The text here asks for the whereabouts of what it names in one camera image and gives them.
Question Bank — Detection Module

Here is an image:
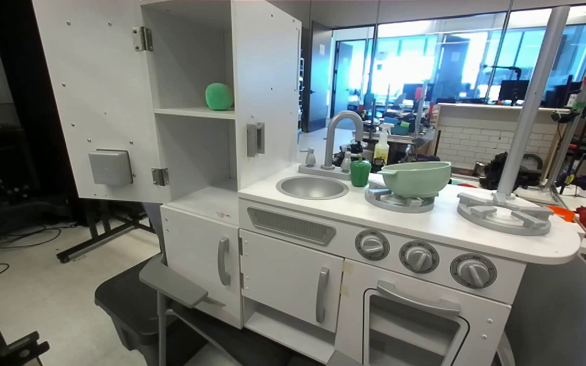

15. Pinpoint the white tall fridge door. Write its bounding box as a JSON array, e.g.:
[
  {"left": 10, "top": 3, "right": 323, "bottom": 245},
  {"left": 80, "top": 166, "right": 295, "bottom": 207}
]
[{"left": 31, "top": 0, "right": 173, "bottom": 206}]

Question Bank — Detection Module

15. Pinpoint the white short fridge door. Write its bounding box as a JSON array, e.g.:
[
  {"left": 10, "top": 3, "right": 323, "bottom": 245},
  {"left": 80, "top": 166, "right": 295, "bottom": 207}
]
[{"left": 159, "top": 204, "right": 245, "bottom": 329}]

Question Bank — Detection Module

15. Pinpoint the grey vent panel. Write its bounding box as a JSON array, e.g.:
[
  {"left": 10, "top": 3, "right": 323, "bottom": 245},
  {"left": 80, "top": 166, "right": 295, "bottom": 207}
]
[{"left": 247, "top": 206, "right": 341, "bottom": 249}]

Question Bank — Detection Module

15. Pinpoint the silver toy faucet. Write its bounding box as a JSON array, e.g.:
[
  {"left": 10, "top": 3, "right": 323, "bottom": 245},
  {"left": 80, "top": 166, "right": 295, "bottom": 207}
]
[{"left": 297, "top": 108, "right": 366, "bottom": 181}]

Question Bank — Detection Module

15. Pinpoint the grey toy phone cradle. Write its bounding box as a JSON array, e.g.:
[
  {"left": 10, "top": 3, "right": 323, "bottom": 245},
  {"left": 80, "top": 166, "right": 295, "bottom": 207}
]
[{"left": 245, "top": 121, "right": 267, "bottom": 158}]

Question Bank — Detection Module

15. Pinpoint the green toy cup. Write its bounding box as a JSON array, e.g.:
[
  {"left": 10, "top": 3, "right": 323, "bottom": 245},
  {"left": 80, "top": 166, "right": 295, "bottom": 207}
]
[{"left": 349, "top": 155, "right": 375, "bottom": 192}]

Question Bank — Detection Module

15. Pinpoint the yellow spray bottle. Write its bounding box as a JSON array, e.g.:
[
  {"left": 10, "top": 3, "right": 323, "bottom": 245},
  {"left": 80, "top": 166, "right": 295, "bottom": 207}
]
[{"left": 370, "top": 125, "right": 392, "bottom": 166}]

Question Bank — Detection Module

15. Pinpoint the white sink cabinet door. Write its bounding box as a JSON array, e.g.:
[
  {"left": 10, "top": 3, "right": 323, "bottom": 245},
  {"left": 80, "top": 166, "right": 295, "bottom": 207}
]
[{"left": 239, "top": 228, "right": 347, "bottom": 336}]

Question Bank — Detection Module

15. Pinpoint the white slotted wheel plate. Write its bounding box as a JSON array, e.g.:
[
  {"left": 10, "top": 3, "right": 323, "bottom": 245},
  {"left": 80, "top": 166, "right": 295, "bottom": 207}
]
[{"left": 362, "top": 183, "right": 437, "bottom": 215}]

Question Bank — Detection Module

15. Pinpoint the grey stove knob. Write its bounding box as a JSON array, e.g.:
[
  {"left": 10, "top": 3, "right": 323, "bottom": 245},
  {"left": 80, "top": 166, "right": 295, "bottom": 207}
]
[
  {"left": 355, "top": 228, "right": 392, "bottom": 265},
  {"left": 396, "top": 240, "right": 441, "bottom": 276},
  {"left": 447, "top": 253, "right": 500, "bottom": 294}
]

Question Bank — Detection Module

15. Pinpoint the white toy kitchen unit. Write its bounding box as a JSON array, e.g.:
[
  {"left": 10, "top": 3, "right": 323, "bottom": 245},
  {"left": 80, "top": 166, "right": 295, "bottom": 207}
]
[{"left": 138, "top": 0, "right": 584, "bottom": 366}]

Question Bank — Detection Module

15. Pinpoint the pale green bowl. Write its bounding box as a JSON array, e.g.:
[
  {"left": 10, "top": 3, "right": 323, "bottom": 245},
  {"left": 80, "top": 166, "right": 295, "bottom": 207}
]
[{"left": 377, "top": 158, "right": 457, "bottom": 202}]

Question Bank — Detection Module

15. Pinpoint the silver door hinge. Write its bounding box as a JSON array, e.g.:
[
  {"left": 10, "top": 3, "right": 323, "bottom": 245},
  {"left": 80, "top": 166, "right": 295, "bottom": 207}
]
[
  {"left": 151, "top": 167, "right": 171, "bottom": 189},
  {"left": 130, "top": 25, "right": 155, "bottom": 56}
]

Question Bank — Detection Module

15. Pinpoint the white oven door with window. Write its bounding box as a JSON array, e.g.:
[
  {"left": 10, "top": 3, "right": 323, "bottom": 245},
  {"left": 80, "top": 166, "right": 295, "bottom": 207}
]
[{"left": 335, "top": 260, "right": 512, "bottom": 366}]

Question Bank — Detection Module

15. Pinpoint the grey ice dispenser box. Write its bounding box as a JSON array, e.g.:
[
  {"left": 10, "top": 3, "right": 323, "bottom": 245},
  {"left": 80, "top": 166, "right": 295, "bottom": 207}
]
[{"left": 87, "top": 146, "right": 134, "bottom": 189}]

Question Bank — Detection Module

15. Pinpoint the white office counter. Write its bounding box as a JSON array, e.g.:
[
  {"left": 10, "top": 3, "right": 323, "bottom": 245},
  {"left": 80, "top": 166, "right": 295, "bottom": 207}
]
[{"left": 433, "top": 100, "right": 567, "bottom": 174}]

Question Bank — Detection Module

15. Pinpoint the black desk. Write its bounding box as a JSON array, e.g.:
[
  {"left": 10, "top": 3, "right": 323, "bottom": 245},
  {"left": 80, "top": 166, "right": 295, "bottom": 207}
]
[{"left": 56, "top": 202, "right": 159, "bottom": 266}]

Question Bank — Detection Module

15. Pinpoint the grey toy stove burner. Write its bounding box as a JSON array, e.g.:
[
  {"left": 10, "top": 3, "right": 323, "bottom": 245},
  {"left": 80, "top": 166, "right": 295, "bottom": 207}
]
[{"left": 457, "top": 192, "right": 553, "bottom": 238}]

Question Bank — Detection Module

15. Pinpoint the black backpack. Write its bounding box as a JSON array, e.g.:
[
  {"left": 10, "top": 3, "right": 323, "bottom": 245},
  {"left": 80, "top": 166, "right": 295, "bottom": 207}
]
[{"left": 478, "top": 151, "right": 547, "bottom": 193}]

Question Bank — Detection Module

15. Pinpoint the white metal pole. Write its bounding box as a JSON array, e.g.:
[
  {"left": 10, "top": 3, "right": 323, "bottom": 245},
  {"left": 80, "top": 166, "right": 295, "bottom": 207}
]
[{"left": 494, "top": 0, "right": 575, "bottom": 206}]

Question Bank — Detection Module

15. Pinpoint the orange plastic tool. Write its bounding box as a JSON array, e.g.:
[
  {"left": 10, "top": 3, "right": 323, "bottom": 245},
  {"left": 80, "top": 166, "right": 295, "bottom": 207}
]
[{"left": 545, "top": 204, "right": 578, "bottom": 223}]

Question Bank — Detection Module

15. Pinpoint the grey short fridge door handle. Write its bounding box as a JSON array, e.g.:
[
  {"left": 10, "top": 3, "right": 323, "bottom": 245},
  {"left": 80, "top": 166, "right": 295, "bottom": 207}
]
[{"left": 216, "top": 236, "right": 235, "bottom": 289}]

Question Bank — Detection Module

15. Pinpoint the grey cabinet door handle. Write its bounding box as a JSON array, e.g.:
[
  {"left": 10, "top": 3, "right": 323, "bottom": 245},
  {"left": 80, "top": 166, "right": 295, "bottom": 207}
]
[{"left": 313, "top": 266, "right": 331, "bottom": 326}]

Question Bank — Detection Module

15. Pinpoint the grey oven door handle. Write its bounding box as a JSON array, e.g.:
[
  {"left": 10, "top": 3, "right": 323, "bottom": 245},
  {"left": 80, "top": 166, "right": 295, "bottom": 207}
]
[{"left": 375, "top": 281, "right": 467, "bottom": 322}]

